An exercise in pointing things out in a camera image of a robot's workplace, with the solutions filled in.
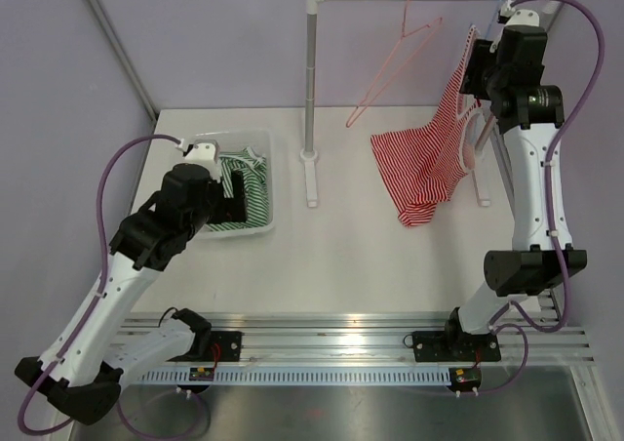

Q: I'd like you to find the green striped tank top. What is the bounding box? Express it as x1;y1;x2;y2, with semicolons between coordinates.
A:
207;146;270;232

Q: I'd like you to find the pink wire hanger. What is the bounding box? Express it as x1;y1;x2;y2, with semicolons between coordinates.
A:
345;0;444;128

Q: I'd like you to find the blue wire hanger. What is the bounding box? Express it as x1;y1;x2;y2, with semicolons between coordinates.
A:
480;0;503;40

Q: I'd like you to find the red striped tank top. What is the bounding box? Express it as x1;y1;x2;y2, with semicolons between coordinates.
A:
370;25;484;227

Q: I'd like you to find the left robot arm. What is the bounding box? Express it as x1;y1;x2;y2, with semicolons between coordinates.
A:
15;163;247;425

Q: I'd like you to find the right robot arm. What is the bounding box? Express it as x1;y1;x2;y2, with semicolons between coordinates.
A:
440;24;587;362

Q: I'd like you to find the clear plastic basket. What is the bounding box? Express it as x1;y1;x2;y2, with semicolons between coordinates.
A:
192;127;278;240

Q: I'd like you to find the grey clothes rack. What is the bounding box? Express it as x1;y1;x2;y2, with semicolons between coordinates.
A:
299;0;571;209

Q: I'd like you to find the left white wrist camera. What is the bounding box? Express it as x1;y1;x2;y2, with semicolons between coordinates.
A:
176;139;222;182

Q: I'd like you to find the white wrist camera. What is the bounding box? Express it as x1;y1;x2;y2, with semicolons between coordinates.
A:
176;139;222;182
497;0;540;27

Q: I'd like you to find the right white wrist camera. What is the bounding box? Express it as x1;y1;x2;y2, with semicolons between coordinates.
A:
497;0;540;27

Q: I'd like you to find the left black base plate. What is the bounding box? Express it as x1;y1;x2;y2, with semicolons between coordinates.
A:
189;331;243;363

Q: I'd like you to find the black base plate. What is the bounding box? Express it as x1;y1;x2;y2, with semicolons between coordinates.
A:
189;331;243;363
410;331;501;363

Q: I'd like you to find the white slotted cable duct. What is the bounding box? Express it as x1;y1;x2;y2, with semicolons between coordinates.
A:
137;366;450;386

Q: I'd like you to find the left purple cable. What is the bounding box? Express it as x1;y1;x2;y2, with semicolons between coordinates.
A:
17;135;211;437

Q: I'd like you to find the purple cable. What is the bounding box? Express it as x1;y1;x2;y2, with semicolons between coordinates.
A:
17;135;211;437
475;0;605;413

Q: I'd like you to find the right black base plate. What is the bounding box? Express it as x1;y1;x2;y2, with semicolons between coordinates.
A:
410;331;501;363

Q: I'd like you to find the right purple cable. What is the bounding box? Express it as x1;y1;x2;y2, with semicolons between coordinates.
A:
475;0;605;413

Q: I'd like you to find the aluminium mounting rail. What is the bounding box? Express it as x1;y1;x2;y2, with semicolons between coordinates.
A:
112;312;595;366

